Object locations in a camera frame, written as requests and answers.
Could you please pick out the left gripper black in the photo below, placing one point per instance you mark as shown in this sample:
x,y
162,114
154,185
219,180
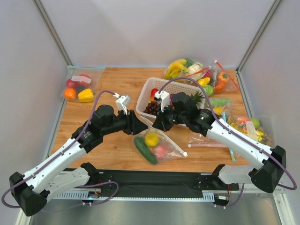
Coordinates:
x,y
131,122

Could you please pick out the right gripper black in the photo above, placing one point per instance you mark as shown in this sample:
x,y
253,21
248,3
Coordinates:
x,y
165,119

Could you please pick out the fake yellow apple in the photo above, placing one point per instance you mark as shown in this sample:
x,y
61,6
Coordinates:
x,y
152,140

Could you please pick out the fake green cucumber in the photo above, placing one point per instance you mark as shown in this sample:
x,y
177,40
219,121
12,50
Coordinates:
x,y
144,150

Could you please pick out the polka dot zip bag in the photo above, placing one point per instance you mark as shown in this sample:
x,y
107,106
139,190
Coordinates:
x,y
174,151

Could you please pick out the fake pink peach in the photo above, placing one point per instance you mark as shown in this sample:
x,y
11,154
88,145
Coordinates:
x,y
160,152

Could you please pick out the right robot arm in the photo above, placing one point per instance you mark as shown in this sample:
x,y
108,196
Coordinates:
x,y
267,164

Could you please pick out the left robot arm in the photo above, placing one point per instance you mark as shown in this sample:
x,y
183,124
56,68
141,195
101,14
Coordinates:
x,y
36,187

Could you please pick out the fake grape bunch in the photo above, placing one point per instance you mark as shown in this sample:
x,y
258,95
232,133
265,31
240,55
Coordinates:
x,y
152,108

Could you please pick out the fake red strawberry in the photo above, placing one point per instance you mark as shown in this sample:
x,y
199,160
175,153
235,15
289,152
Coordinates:
x,y
153,92

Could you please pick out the fake pineapple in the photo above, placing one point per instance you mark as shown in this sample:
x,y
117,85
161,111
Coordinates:
x,y
197,98

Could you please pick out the fake banana bunch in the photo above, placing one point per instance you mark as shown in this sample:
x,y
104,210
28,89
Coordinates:
x,y
175,69

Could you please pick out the fake yellow bell pepper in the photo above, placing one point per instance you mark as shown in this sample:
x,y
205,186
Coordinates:
x,y
86,96

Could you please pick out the orange zip bag with bananas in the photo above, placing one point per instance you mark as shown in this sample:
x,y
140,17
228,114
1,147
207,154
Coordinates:
x,y
196,70

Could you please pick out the blue zip bag right side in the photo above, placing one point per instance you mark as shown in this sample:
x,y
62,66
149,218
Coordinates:
x,y
223,108

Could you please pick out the blue zip bag with fruit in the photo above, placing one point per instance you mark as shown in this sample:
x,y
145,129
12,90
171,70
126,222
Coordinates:
x,y
81,78

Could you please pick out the red zip bag with vegetables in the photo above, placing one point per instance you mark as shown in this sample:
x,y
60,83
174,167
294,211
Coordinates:
x,y
217,80

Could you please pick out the fake orange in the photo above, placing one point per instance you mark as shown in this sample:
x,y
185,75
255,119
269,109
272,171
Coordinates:
x,y
70,94

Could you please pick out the bag of nuts right edge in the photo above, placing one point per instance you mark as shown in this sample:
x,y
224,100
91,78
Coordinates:
x,y
263,136

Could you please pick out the white plastic basket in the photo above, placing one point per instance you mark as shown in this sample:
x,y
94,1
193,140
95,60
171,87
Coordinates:
x,y
157,83

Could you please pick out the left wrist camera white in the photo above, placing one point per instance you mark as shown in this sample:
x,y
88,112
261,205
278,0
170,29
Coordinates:
x,y
122,102

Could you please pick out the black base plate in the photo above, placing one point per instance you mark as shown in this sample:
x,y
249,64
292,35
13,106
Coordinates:
x,y
152,184

